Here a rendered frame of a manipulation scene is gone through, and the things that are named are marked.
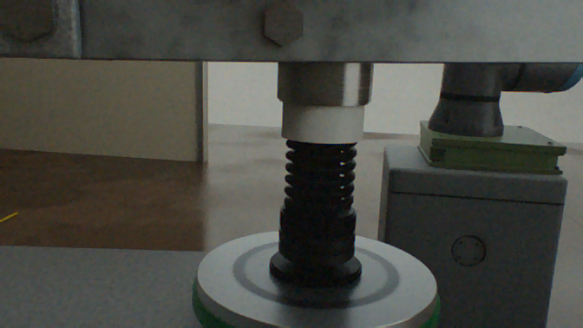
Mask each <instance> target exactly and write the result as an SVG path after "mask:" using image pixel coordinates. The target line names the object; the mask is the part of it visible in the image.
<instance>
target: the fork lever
mask: <svg viewBox="0 0 583 328"><path fill-rule="evenodd" d="M79 7H80V16H81V33H82V55H81V58H79V59H87V60H102V61H169V62H249V63H278V62H286V63H331V62H366V63H412V64H463V63H495V64H552V63H579V64H583V0H79ZM0 30H2V31H5V32H7V33H9V34H11V35H13V36H14V37H16V38H18V39H20V40H22V41H24V42H26V43H33V42H34V41H36V40H38V39H40V38H42V37H43V36H46V35H48V33H50V32H52V31H54V30H56V10H55V0H0Z"/></svg>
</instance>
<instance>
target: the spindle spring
mask: <svg viewBox="0 0 583 328"><path fill-rule="evenodd" d="M285 145H286V146H287V147H288V148H290V149H291V150H288V151H287V152H286V153H285V158H286V159H287V160H289V161H288V162H287V163H286V164H285V170H286V171H287V172H288V174H286V176H285V182H286V183H287V184H288V185H287V186H285V189H284V192H285V194H286V197H285V199H284V204H285V205H286V206H287V207H289V208H290V209H293V210H296V211H299V212H306V213H329V212H336V211H340V210H345V209H347V208H349V207H351V206H352V204H353V203H354V196H353V192H354V191H355V186H354V183H353V181H354V180H355V179H356V173H355V172H354V171H353V170H354V169H355V168H356V166H357V163H356V160H355V159H354V158H355V157H356V156H357V149H356V148H355V146H356V145H357V142H353V143H313V142H303V141H293V140H286V143H285ZM301 150H302V151H336V150H342V151H343V152H341V153H335V154H302V153H301ZM341 162H343V163H344V164H343V165H339V166H332V167H304V166H300V163H304V164H334V163H341ZM340 174H342V175H344V176H340V177H337V178H331V179H305V178H300V175H303V176H334V175H340ZM338 187H339V189H338V190H335V191H327V192H309V191H301V190H299V189H300V188H307V189H331V188H338ZM343 199H344V200H343ZM299 200H309V201H327V200H338V201H337V202H332V203H321V204H315V203H304V202H298V201H299Z"/></svg>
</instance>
